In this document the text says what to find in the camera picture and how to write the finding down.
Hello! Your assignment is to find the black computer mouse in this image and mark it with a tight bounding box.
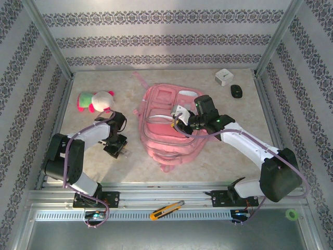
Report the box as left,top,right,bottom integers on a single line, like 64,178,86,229
230,84,244,99

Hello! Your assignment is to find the white pink green plush toy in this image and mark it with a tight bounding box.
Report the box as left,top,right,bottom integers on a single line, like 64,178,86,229
76,90,116,114

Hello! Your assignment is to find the aluminium side rail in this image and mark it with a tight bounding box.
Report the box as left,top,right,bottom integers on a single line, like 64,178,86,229
35,75,75,190
252,72,297,188

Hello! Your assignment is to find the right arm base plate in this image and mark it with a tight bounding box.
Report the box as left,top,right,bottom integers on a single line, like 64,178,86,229
211,189,259,208

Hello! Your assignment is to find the yellow utility knife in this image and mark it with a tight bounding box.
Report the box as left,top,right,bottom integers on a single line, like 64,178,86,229
149,200,186,222

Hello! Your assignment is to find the aluminium corner post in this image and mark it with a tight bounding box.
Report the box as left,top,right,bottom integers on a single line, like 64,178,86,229
254,0,304,77
22,0,75,79

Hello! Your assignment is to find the green tape roll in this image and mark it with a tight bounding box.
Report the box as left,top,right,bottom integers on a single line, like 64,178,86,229
285,208,300,222

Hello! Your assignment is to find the white square alarm clock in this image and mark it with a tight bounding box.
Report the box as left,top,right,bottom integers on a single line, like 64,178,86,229
214,68,234,87

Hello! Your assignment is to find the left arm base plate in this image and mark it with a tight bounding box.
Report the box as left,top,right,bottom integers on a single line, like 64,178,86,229
73,191,121,209

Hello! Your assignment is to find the green-lit circuit board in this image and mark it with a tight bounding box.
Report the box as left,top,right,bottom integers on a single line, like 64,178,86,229
231,208,252,219
83,210,107,220

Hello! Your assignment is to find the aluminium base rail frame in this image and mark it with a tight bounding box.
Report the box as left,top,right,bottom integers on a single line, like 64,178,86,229
25,181,308,222

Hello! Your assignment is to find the pink school backpack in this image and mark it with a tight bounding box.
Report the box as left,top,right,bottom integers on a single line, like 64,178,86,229
132,71,217,174

